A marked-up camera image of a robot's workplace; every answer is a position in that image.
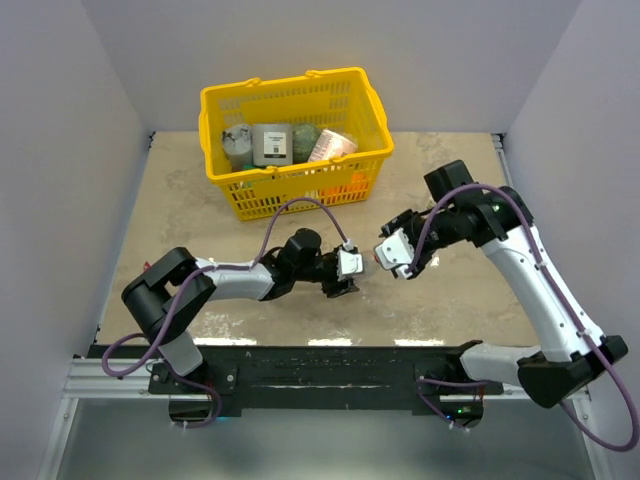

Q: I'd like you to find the red label water bottle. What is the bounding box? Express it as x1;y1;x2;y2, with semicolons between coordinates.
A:
362;250;381;278

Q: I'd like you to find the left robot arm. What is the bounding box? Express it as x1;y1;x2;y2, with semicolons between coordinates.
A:
121;228;364;392

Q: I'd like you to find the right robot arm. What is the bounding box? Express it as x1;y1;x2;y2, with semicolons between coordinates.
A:
374;160;628;408

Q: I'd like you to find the orange item in basket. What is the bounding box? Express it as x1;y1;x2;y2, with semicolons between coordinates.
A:
320;173;370;205

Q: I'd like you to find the pink printed package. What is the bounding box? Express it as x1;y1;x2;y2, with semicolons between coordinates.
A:
307;129;358;162

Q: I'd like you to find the yellow plastic basket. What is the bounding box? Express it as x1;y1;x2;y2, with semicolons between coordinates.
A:
199;67;394;221

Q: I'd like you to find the green round vegetable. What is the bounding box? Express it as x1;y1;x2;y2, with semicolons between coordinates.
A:
292;123;321;164

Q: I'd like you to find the grey box with label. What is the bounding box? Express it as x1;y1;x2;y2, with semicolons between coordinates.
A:
252;123;293;168

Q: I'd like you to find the grey crumpled can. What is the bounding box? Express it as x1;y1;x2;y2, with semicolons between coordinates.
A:
221;123;253;171

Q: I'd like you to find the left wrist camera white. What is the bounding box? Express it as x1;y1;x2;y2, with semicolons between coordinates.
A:
337;240;365;280

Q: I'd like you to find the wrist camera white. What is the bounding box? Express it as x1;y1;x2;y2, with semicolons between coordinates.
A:
373;228;415;280
337;240;365;280

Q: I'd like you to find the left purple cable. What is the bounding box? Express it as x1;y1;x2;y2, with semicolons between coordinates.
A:
101;197;356;432

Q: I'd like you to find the purple cable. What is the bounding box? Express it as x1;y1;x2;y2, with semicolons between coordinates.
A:
404;183;640;454
101;197;356;432

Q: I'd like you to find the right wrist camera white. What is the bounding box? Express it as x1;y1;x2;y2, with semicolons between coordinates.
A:
373;228;415;280

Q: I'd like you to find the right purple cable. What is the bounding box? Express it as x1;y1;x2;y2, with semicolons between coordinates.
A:
404;183;640;454

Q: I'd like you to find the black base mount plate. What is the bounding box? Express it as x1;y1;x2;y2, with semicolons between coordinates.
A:
148;343;504;417

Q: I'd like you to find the aluminium frame rail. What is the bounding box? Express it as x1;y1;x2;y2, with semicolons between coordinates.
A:
37;132;612;480

